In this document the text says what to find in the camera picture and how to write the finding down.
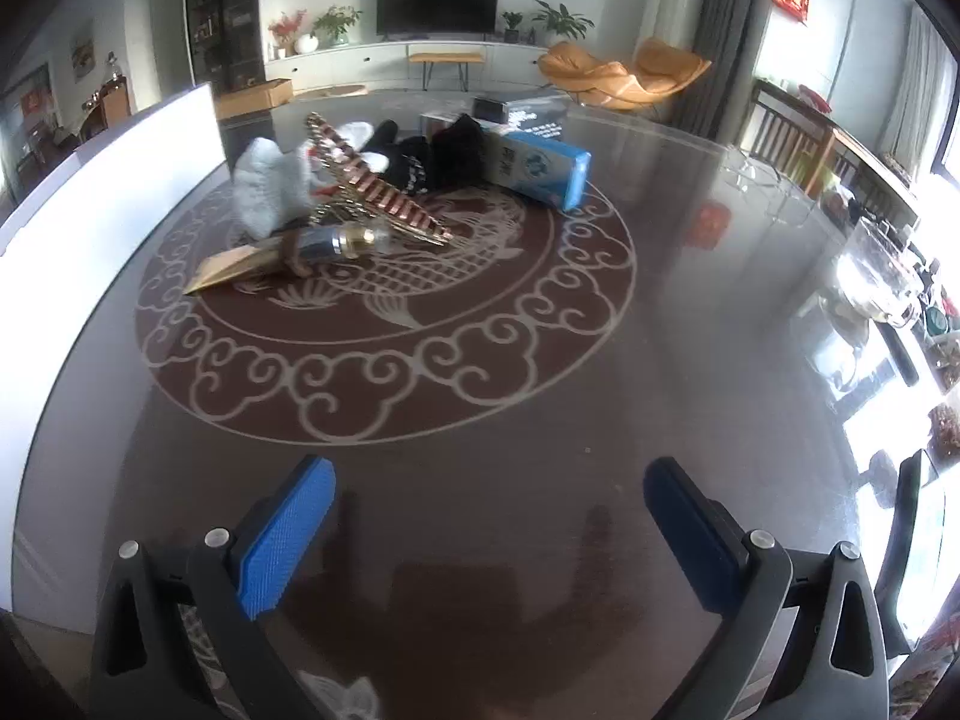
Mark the black flat television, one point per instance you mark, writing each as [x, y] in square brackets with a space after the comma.
[439, 7]

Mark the clear glass dish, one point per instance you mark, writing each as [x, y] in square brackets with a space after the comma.
[750, 165]

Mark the white television cabinet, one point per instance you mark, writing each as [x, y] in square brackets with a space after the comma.
[360, 60]

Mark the wooden dining chair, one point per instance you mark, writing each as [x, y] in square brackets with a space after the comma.
[780, 127]

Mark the white board panel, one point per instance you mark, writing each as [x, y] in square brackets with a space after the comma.
[112, 180]

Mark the small green potted plant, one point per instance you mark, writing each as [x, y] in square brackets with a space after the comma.
[512, 21]

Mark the orange lounge chair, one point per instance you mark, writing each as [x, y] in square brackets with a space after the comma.
[600, 75]

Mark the white knit cloth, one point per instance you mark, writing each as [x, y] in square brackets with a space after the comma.
[262, 187]

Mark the dark patterned glass desktop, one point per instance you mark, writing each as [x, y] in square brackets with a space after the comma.
[525, 390]

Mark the brown paper packet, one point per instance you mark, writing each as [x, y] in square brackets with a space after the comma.
[232, 266]

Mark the white and orange box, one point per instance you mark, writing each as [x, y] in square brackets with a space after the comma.
[435, 120]

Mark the black chair back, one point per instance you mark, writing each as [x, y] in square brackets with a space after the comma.
[911, 540]

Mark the dark glass display cabinet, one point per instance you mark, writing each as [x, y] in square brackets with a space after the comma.
[225, 15]

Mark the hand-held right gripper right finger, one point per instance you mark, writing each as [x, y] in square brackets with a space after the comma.
[686, 532]

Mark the black box with white print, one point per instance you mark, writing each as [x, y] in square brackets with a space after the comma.
[536, 116]

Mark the black rhinestone-trimmed scrunchie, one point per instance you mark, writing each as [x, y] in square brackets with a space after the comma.
[409, 165]

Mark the blue and white medicine box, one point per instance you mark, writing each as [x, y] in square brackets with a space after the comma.
[540, 169]

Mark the gold beaded hair clip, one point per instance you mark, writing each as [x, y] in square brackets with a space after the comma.
[382, 199]

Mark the large green potted plant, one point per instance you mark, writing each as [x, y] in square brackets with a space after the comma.
[561, 19]

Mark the white fabric piece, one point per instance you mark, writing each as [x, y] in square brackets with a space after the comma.
[352, 136]

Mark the cardboard box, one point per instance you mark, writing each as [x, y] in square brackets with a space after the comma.
[255, 97]

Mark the grey curtain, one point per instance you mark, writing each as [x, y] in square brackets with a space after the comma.
[731, 15]

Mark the red flowers in vase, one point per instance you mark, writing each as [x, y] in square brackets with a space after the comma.
[285, 28]

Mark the wooden side cabinet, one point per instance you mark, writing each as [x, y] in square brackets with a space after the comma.
[109, 111]

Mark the framed wall picture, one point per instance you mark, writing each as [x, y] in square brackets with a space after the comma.
[83, 57]

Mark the clear glass bottle gold cap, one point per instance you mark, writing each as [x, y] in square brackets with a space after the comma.
[330, 244]

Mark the wooden bench with metal legs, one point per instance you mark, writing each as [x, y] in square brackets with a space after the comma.
[445, 57]

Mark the round white vase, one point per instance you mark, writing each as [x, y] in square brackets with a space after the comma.
[304, 44]

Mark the bushy green potted plant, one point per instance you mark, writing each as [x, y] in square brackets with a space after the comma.
[336, 22]

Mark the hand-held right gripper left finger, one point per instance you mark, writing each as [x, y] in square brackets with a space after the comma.
[289, 532]

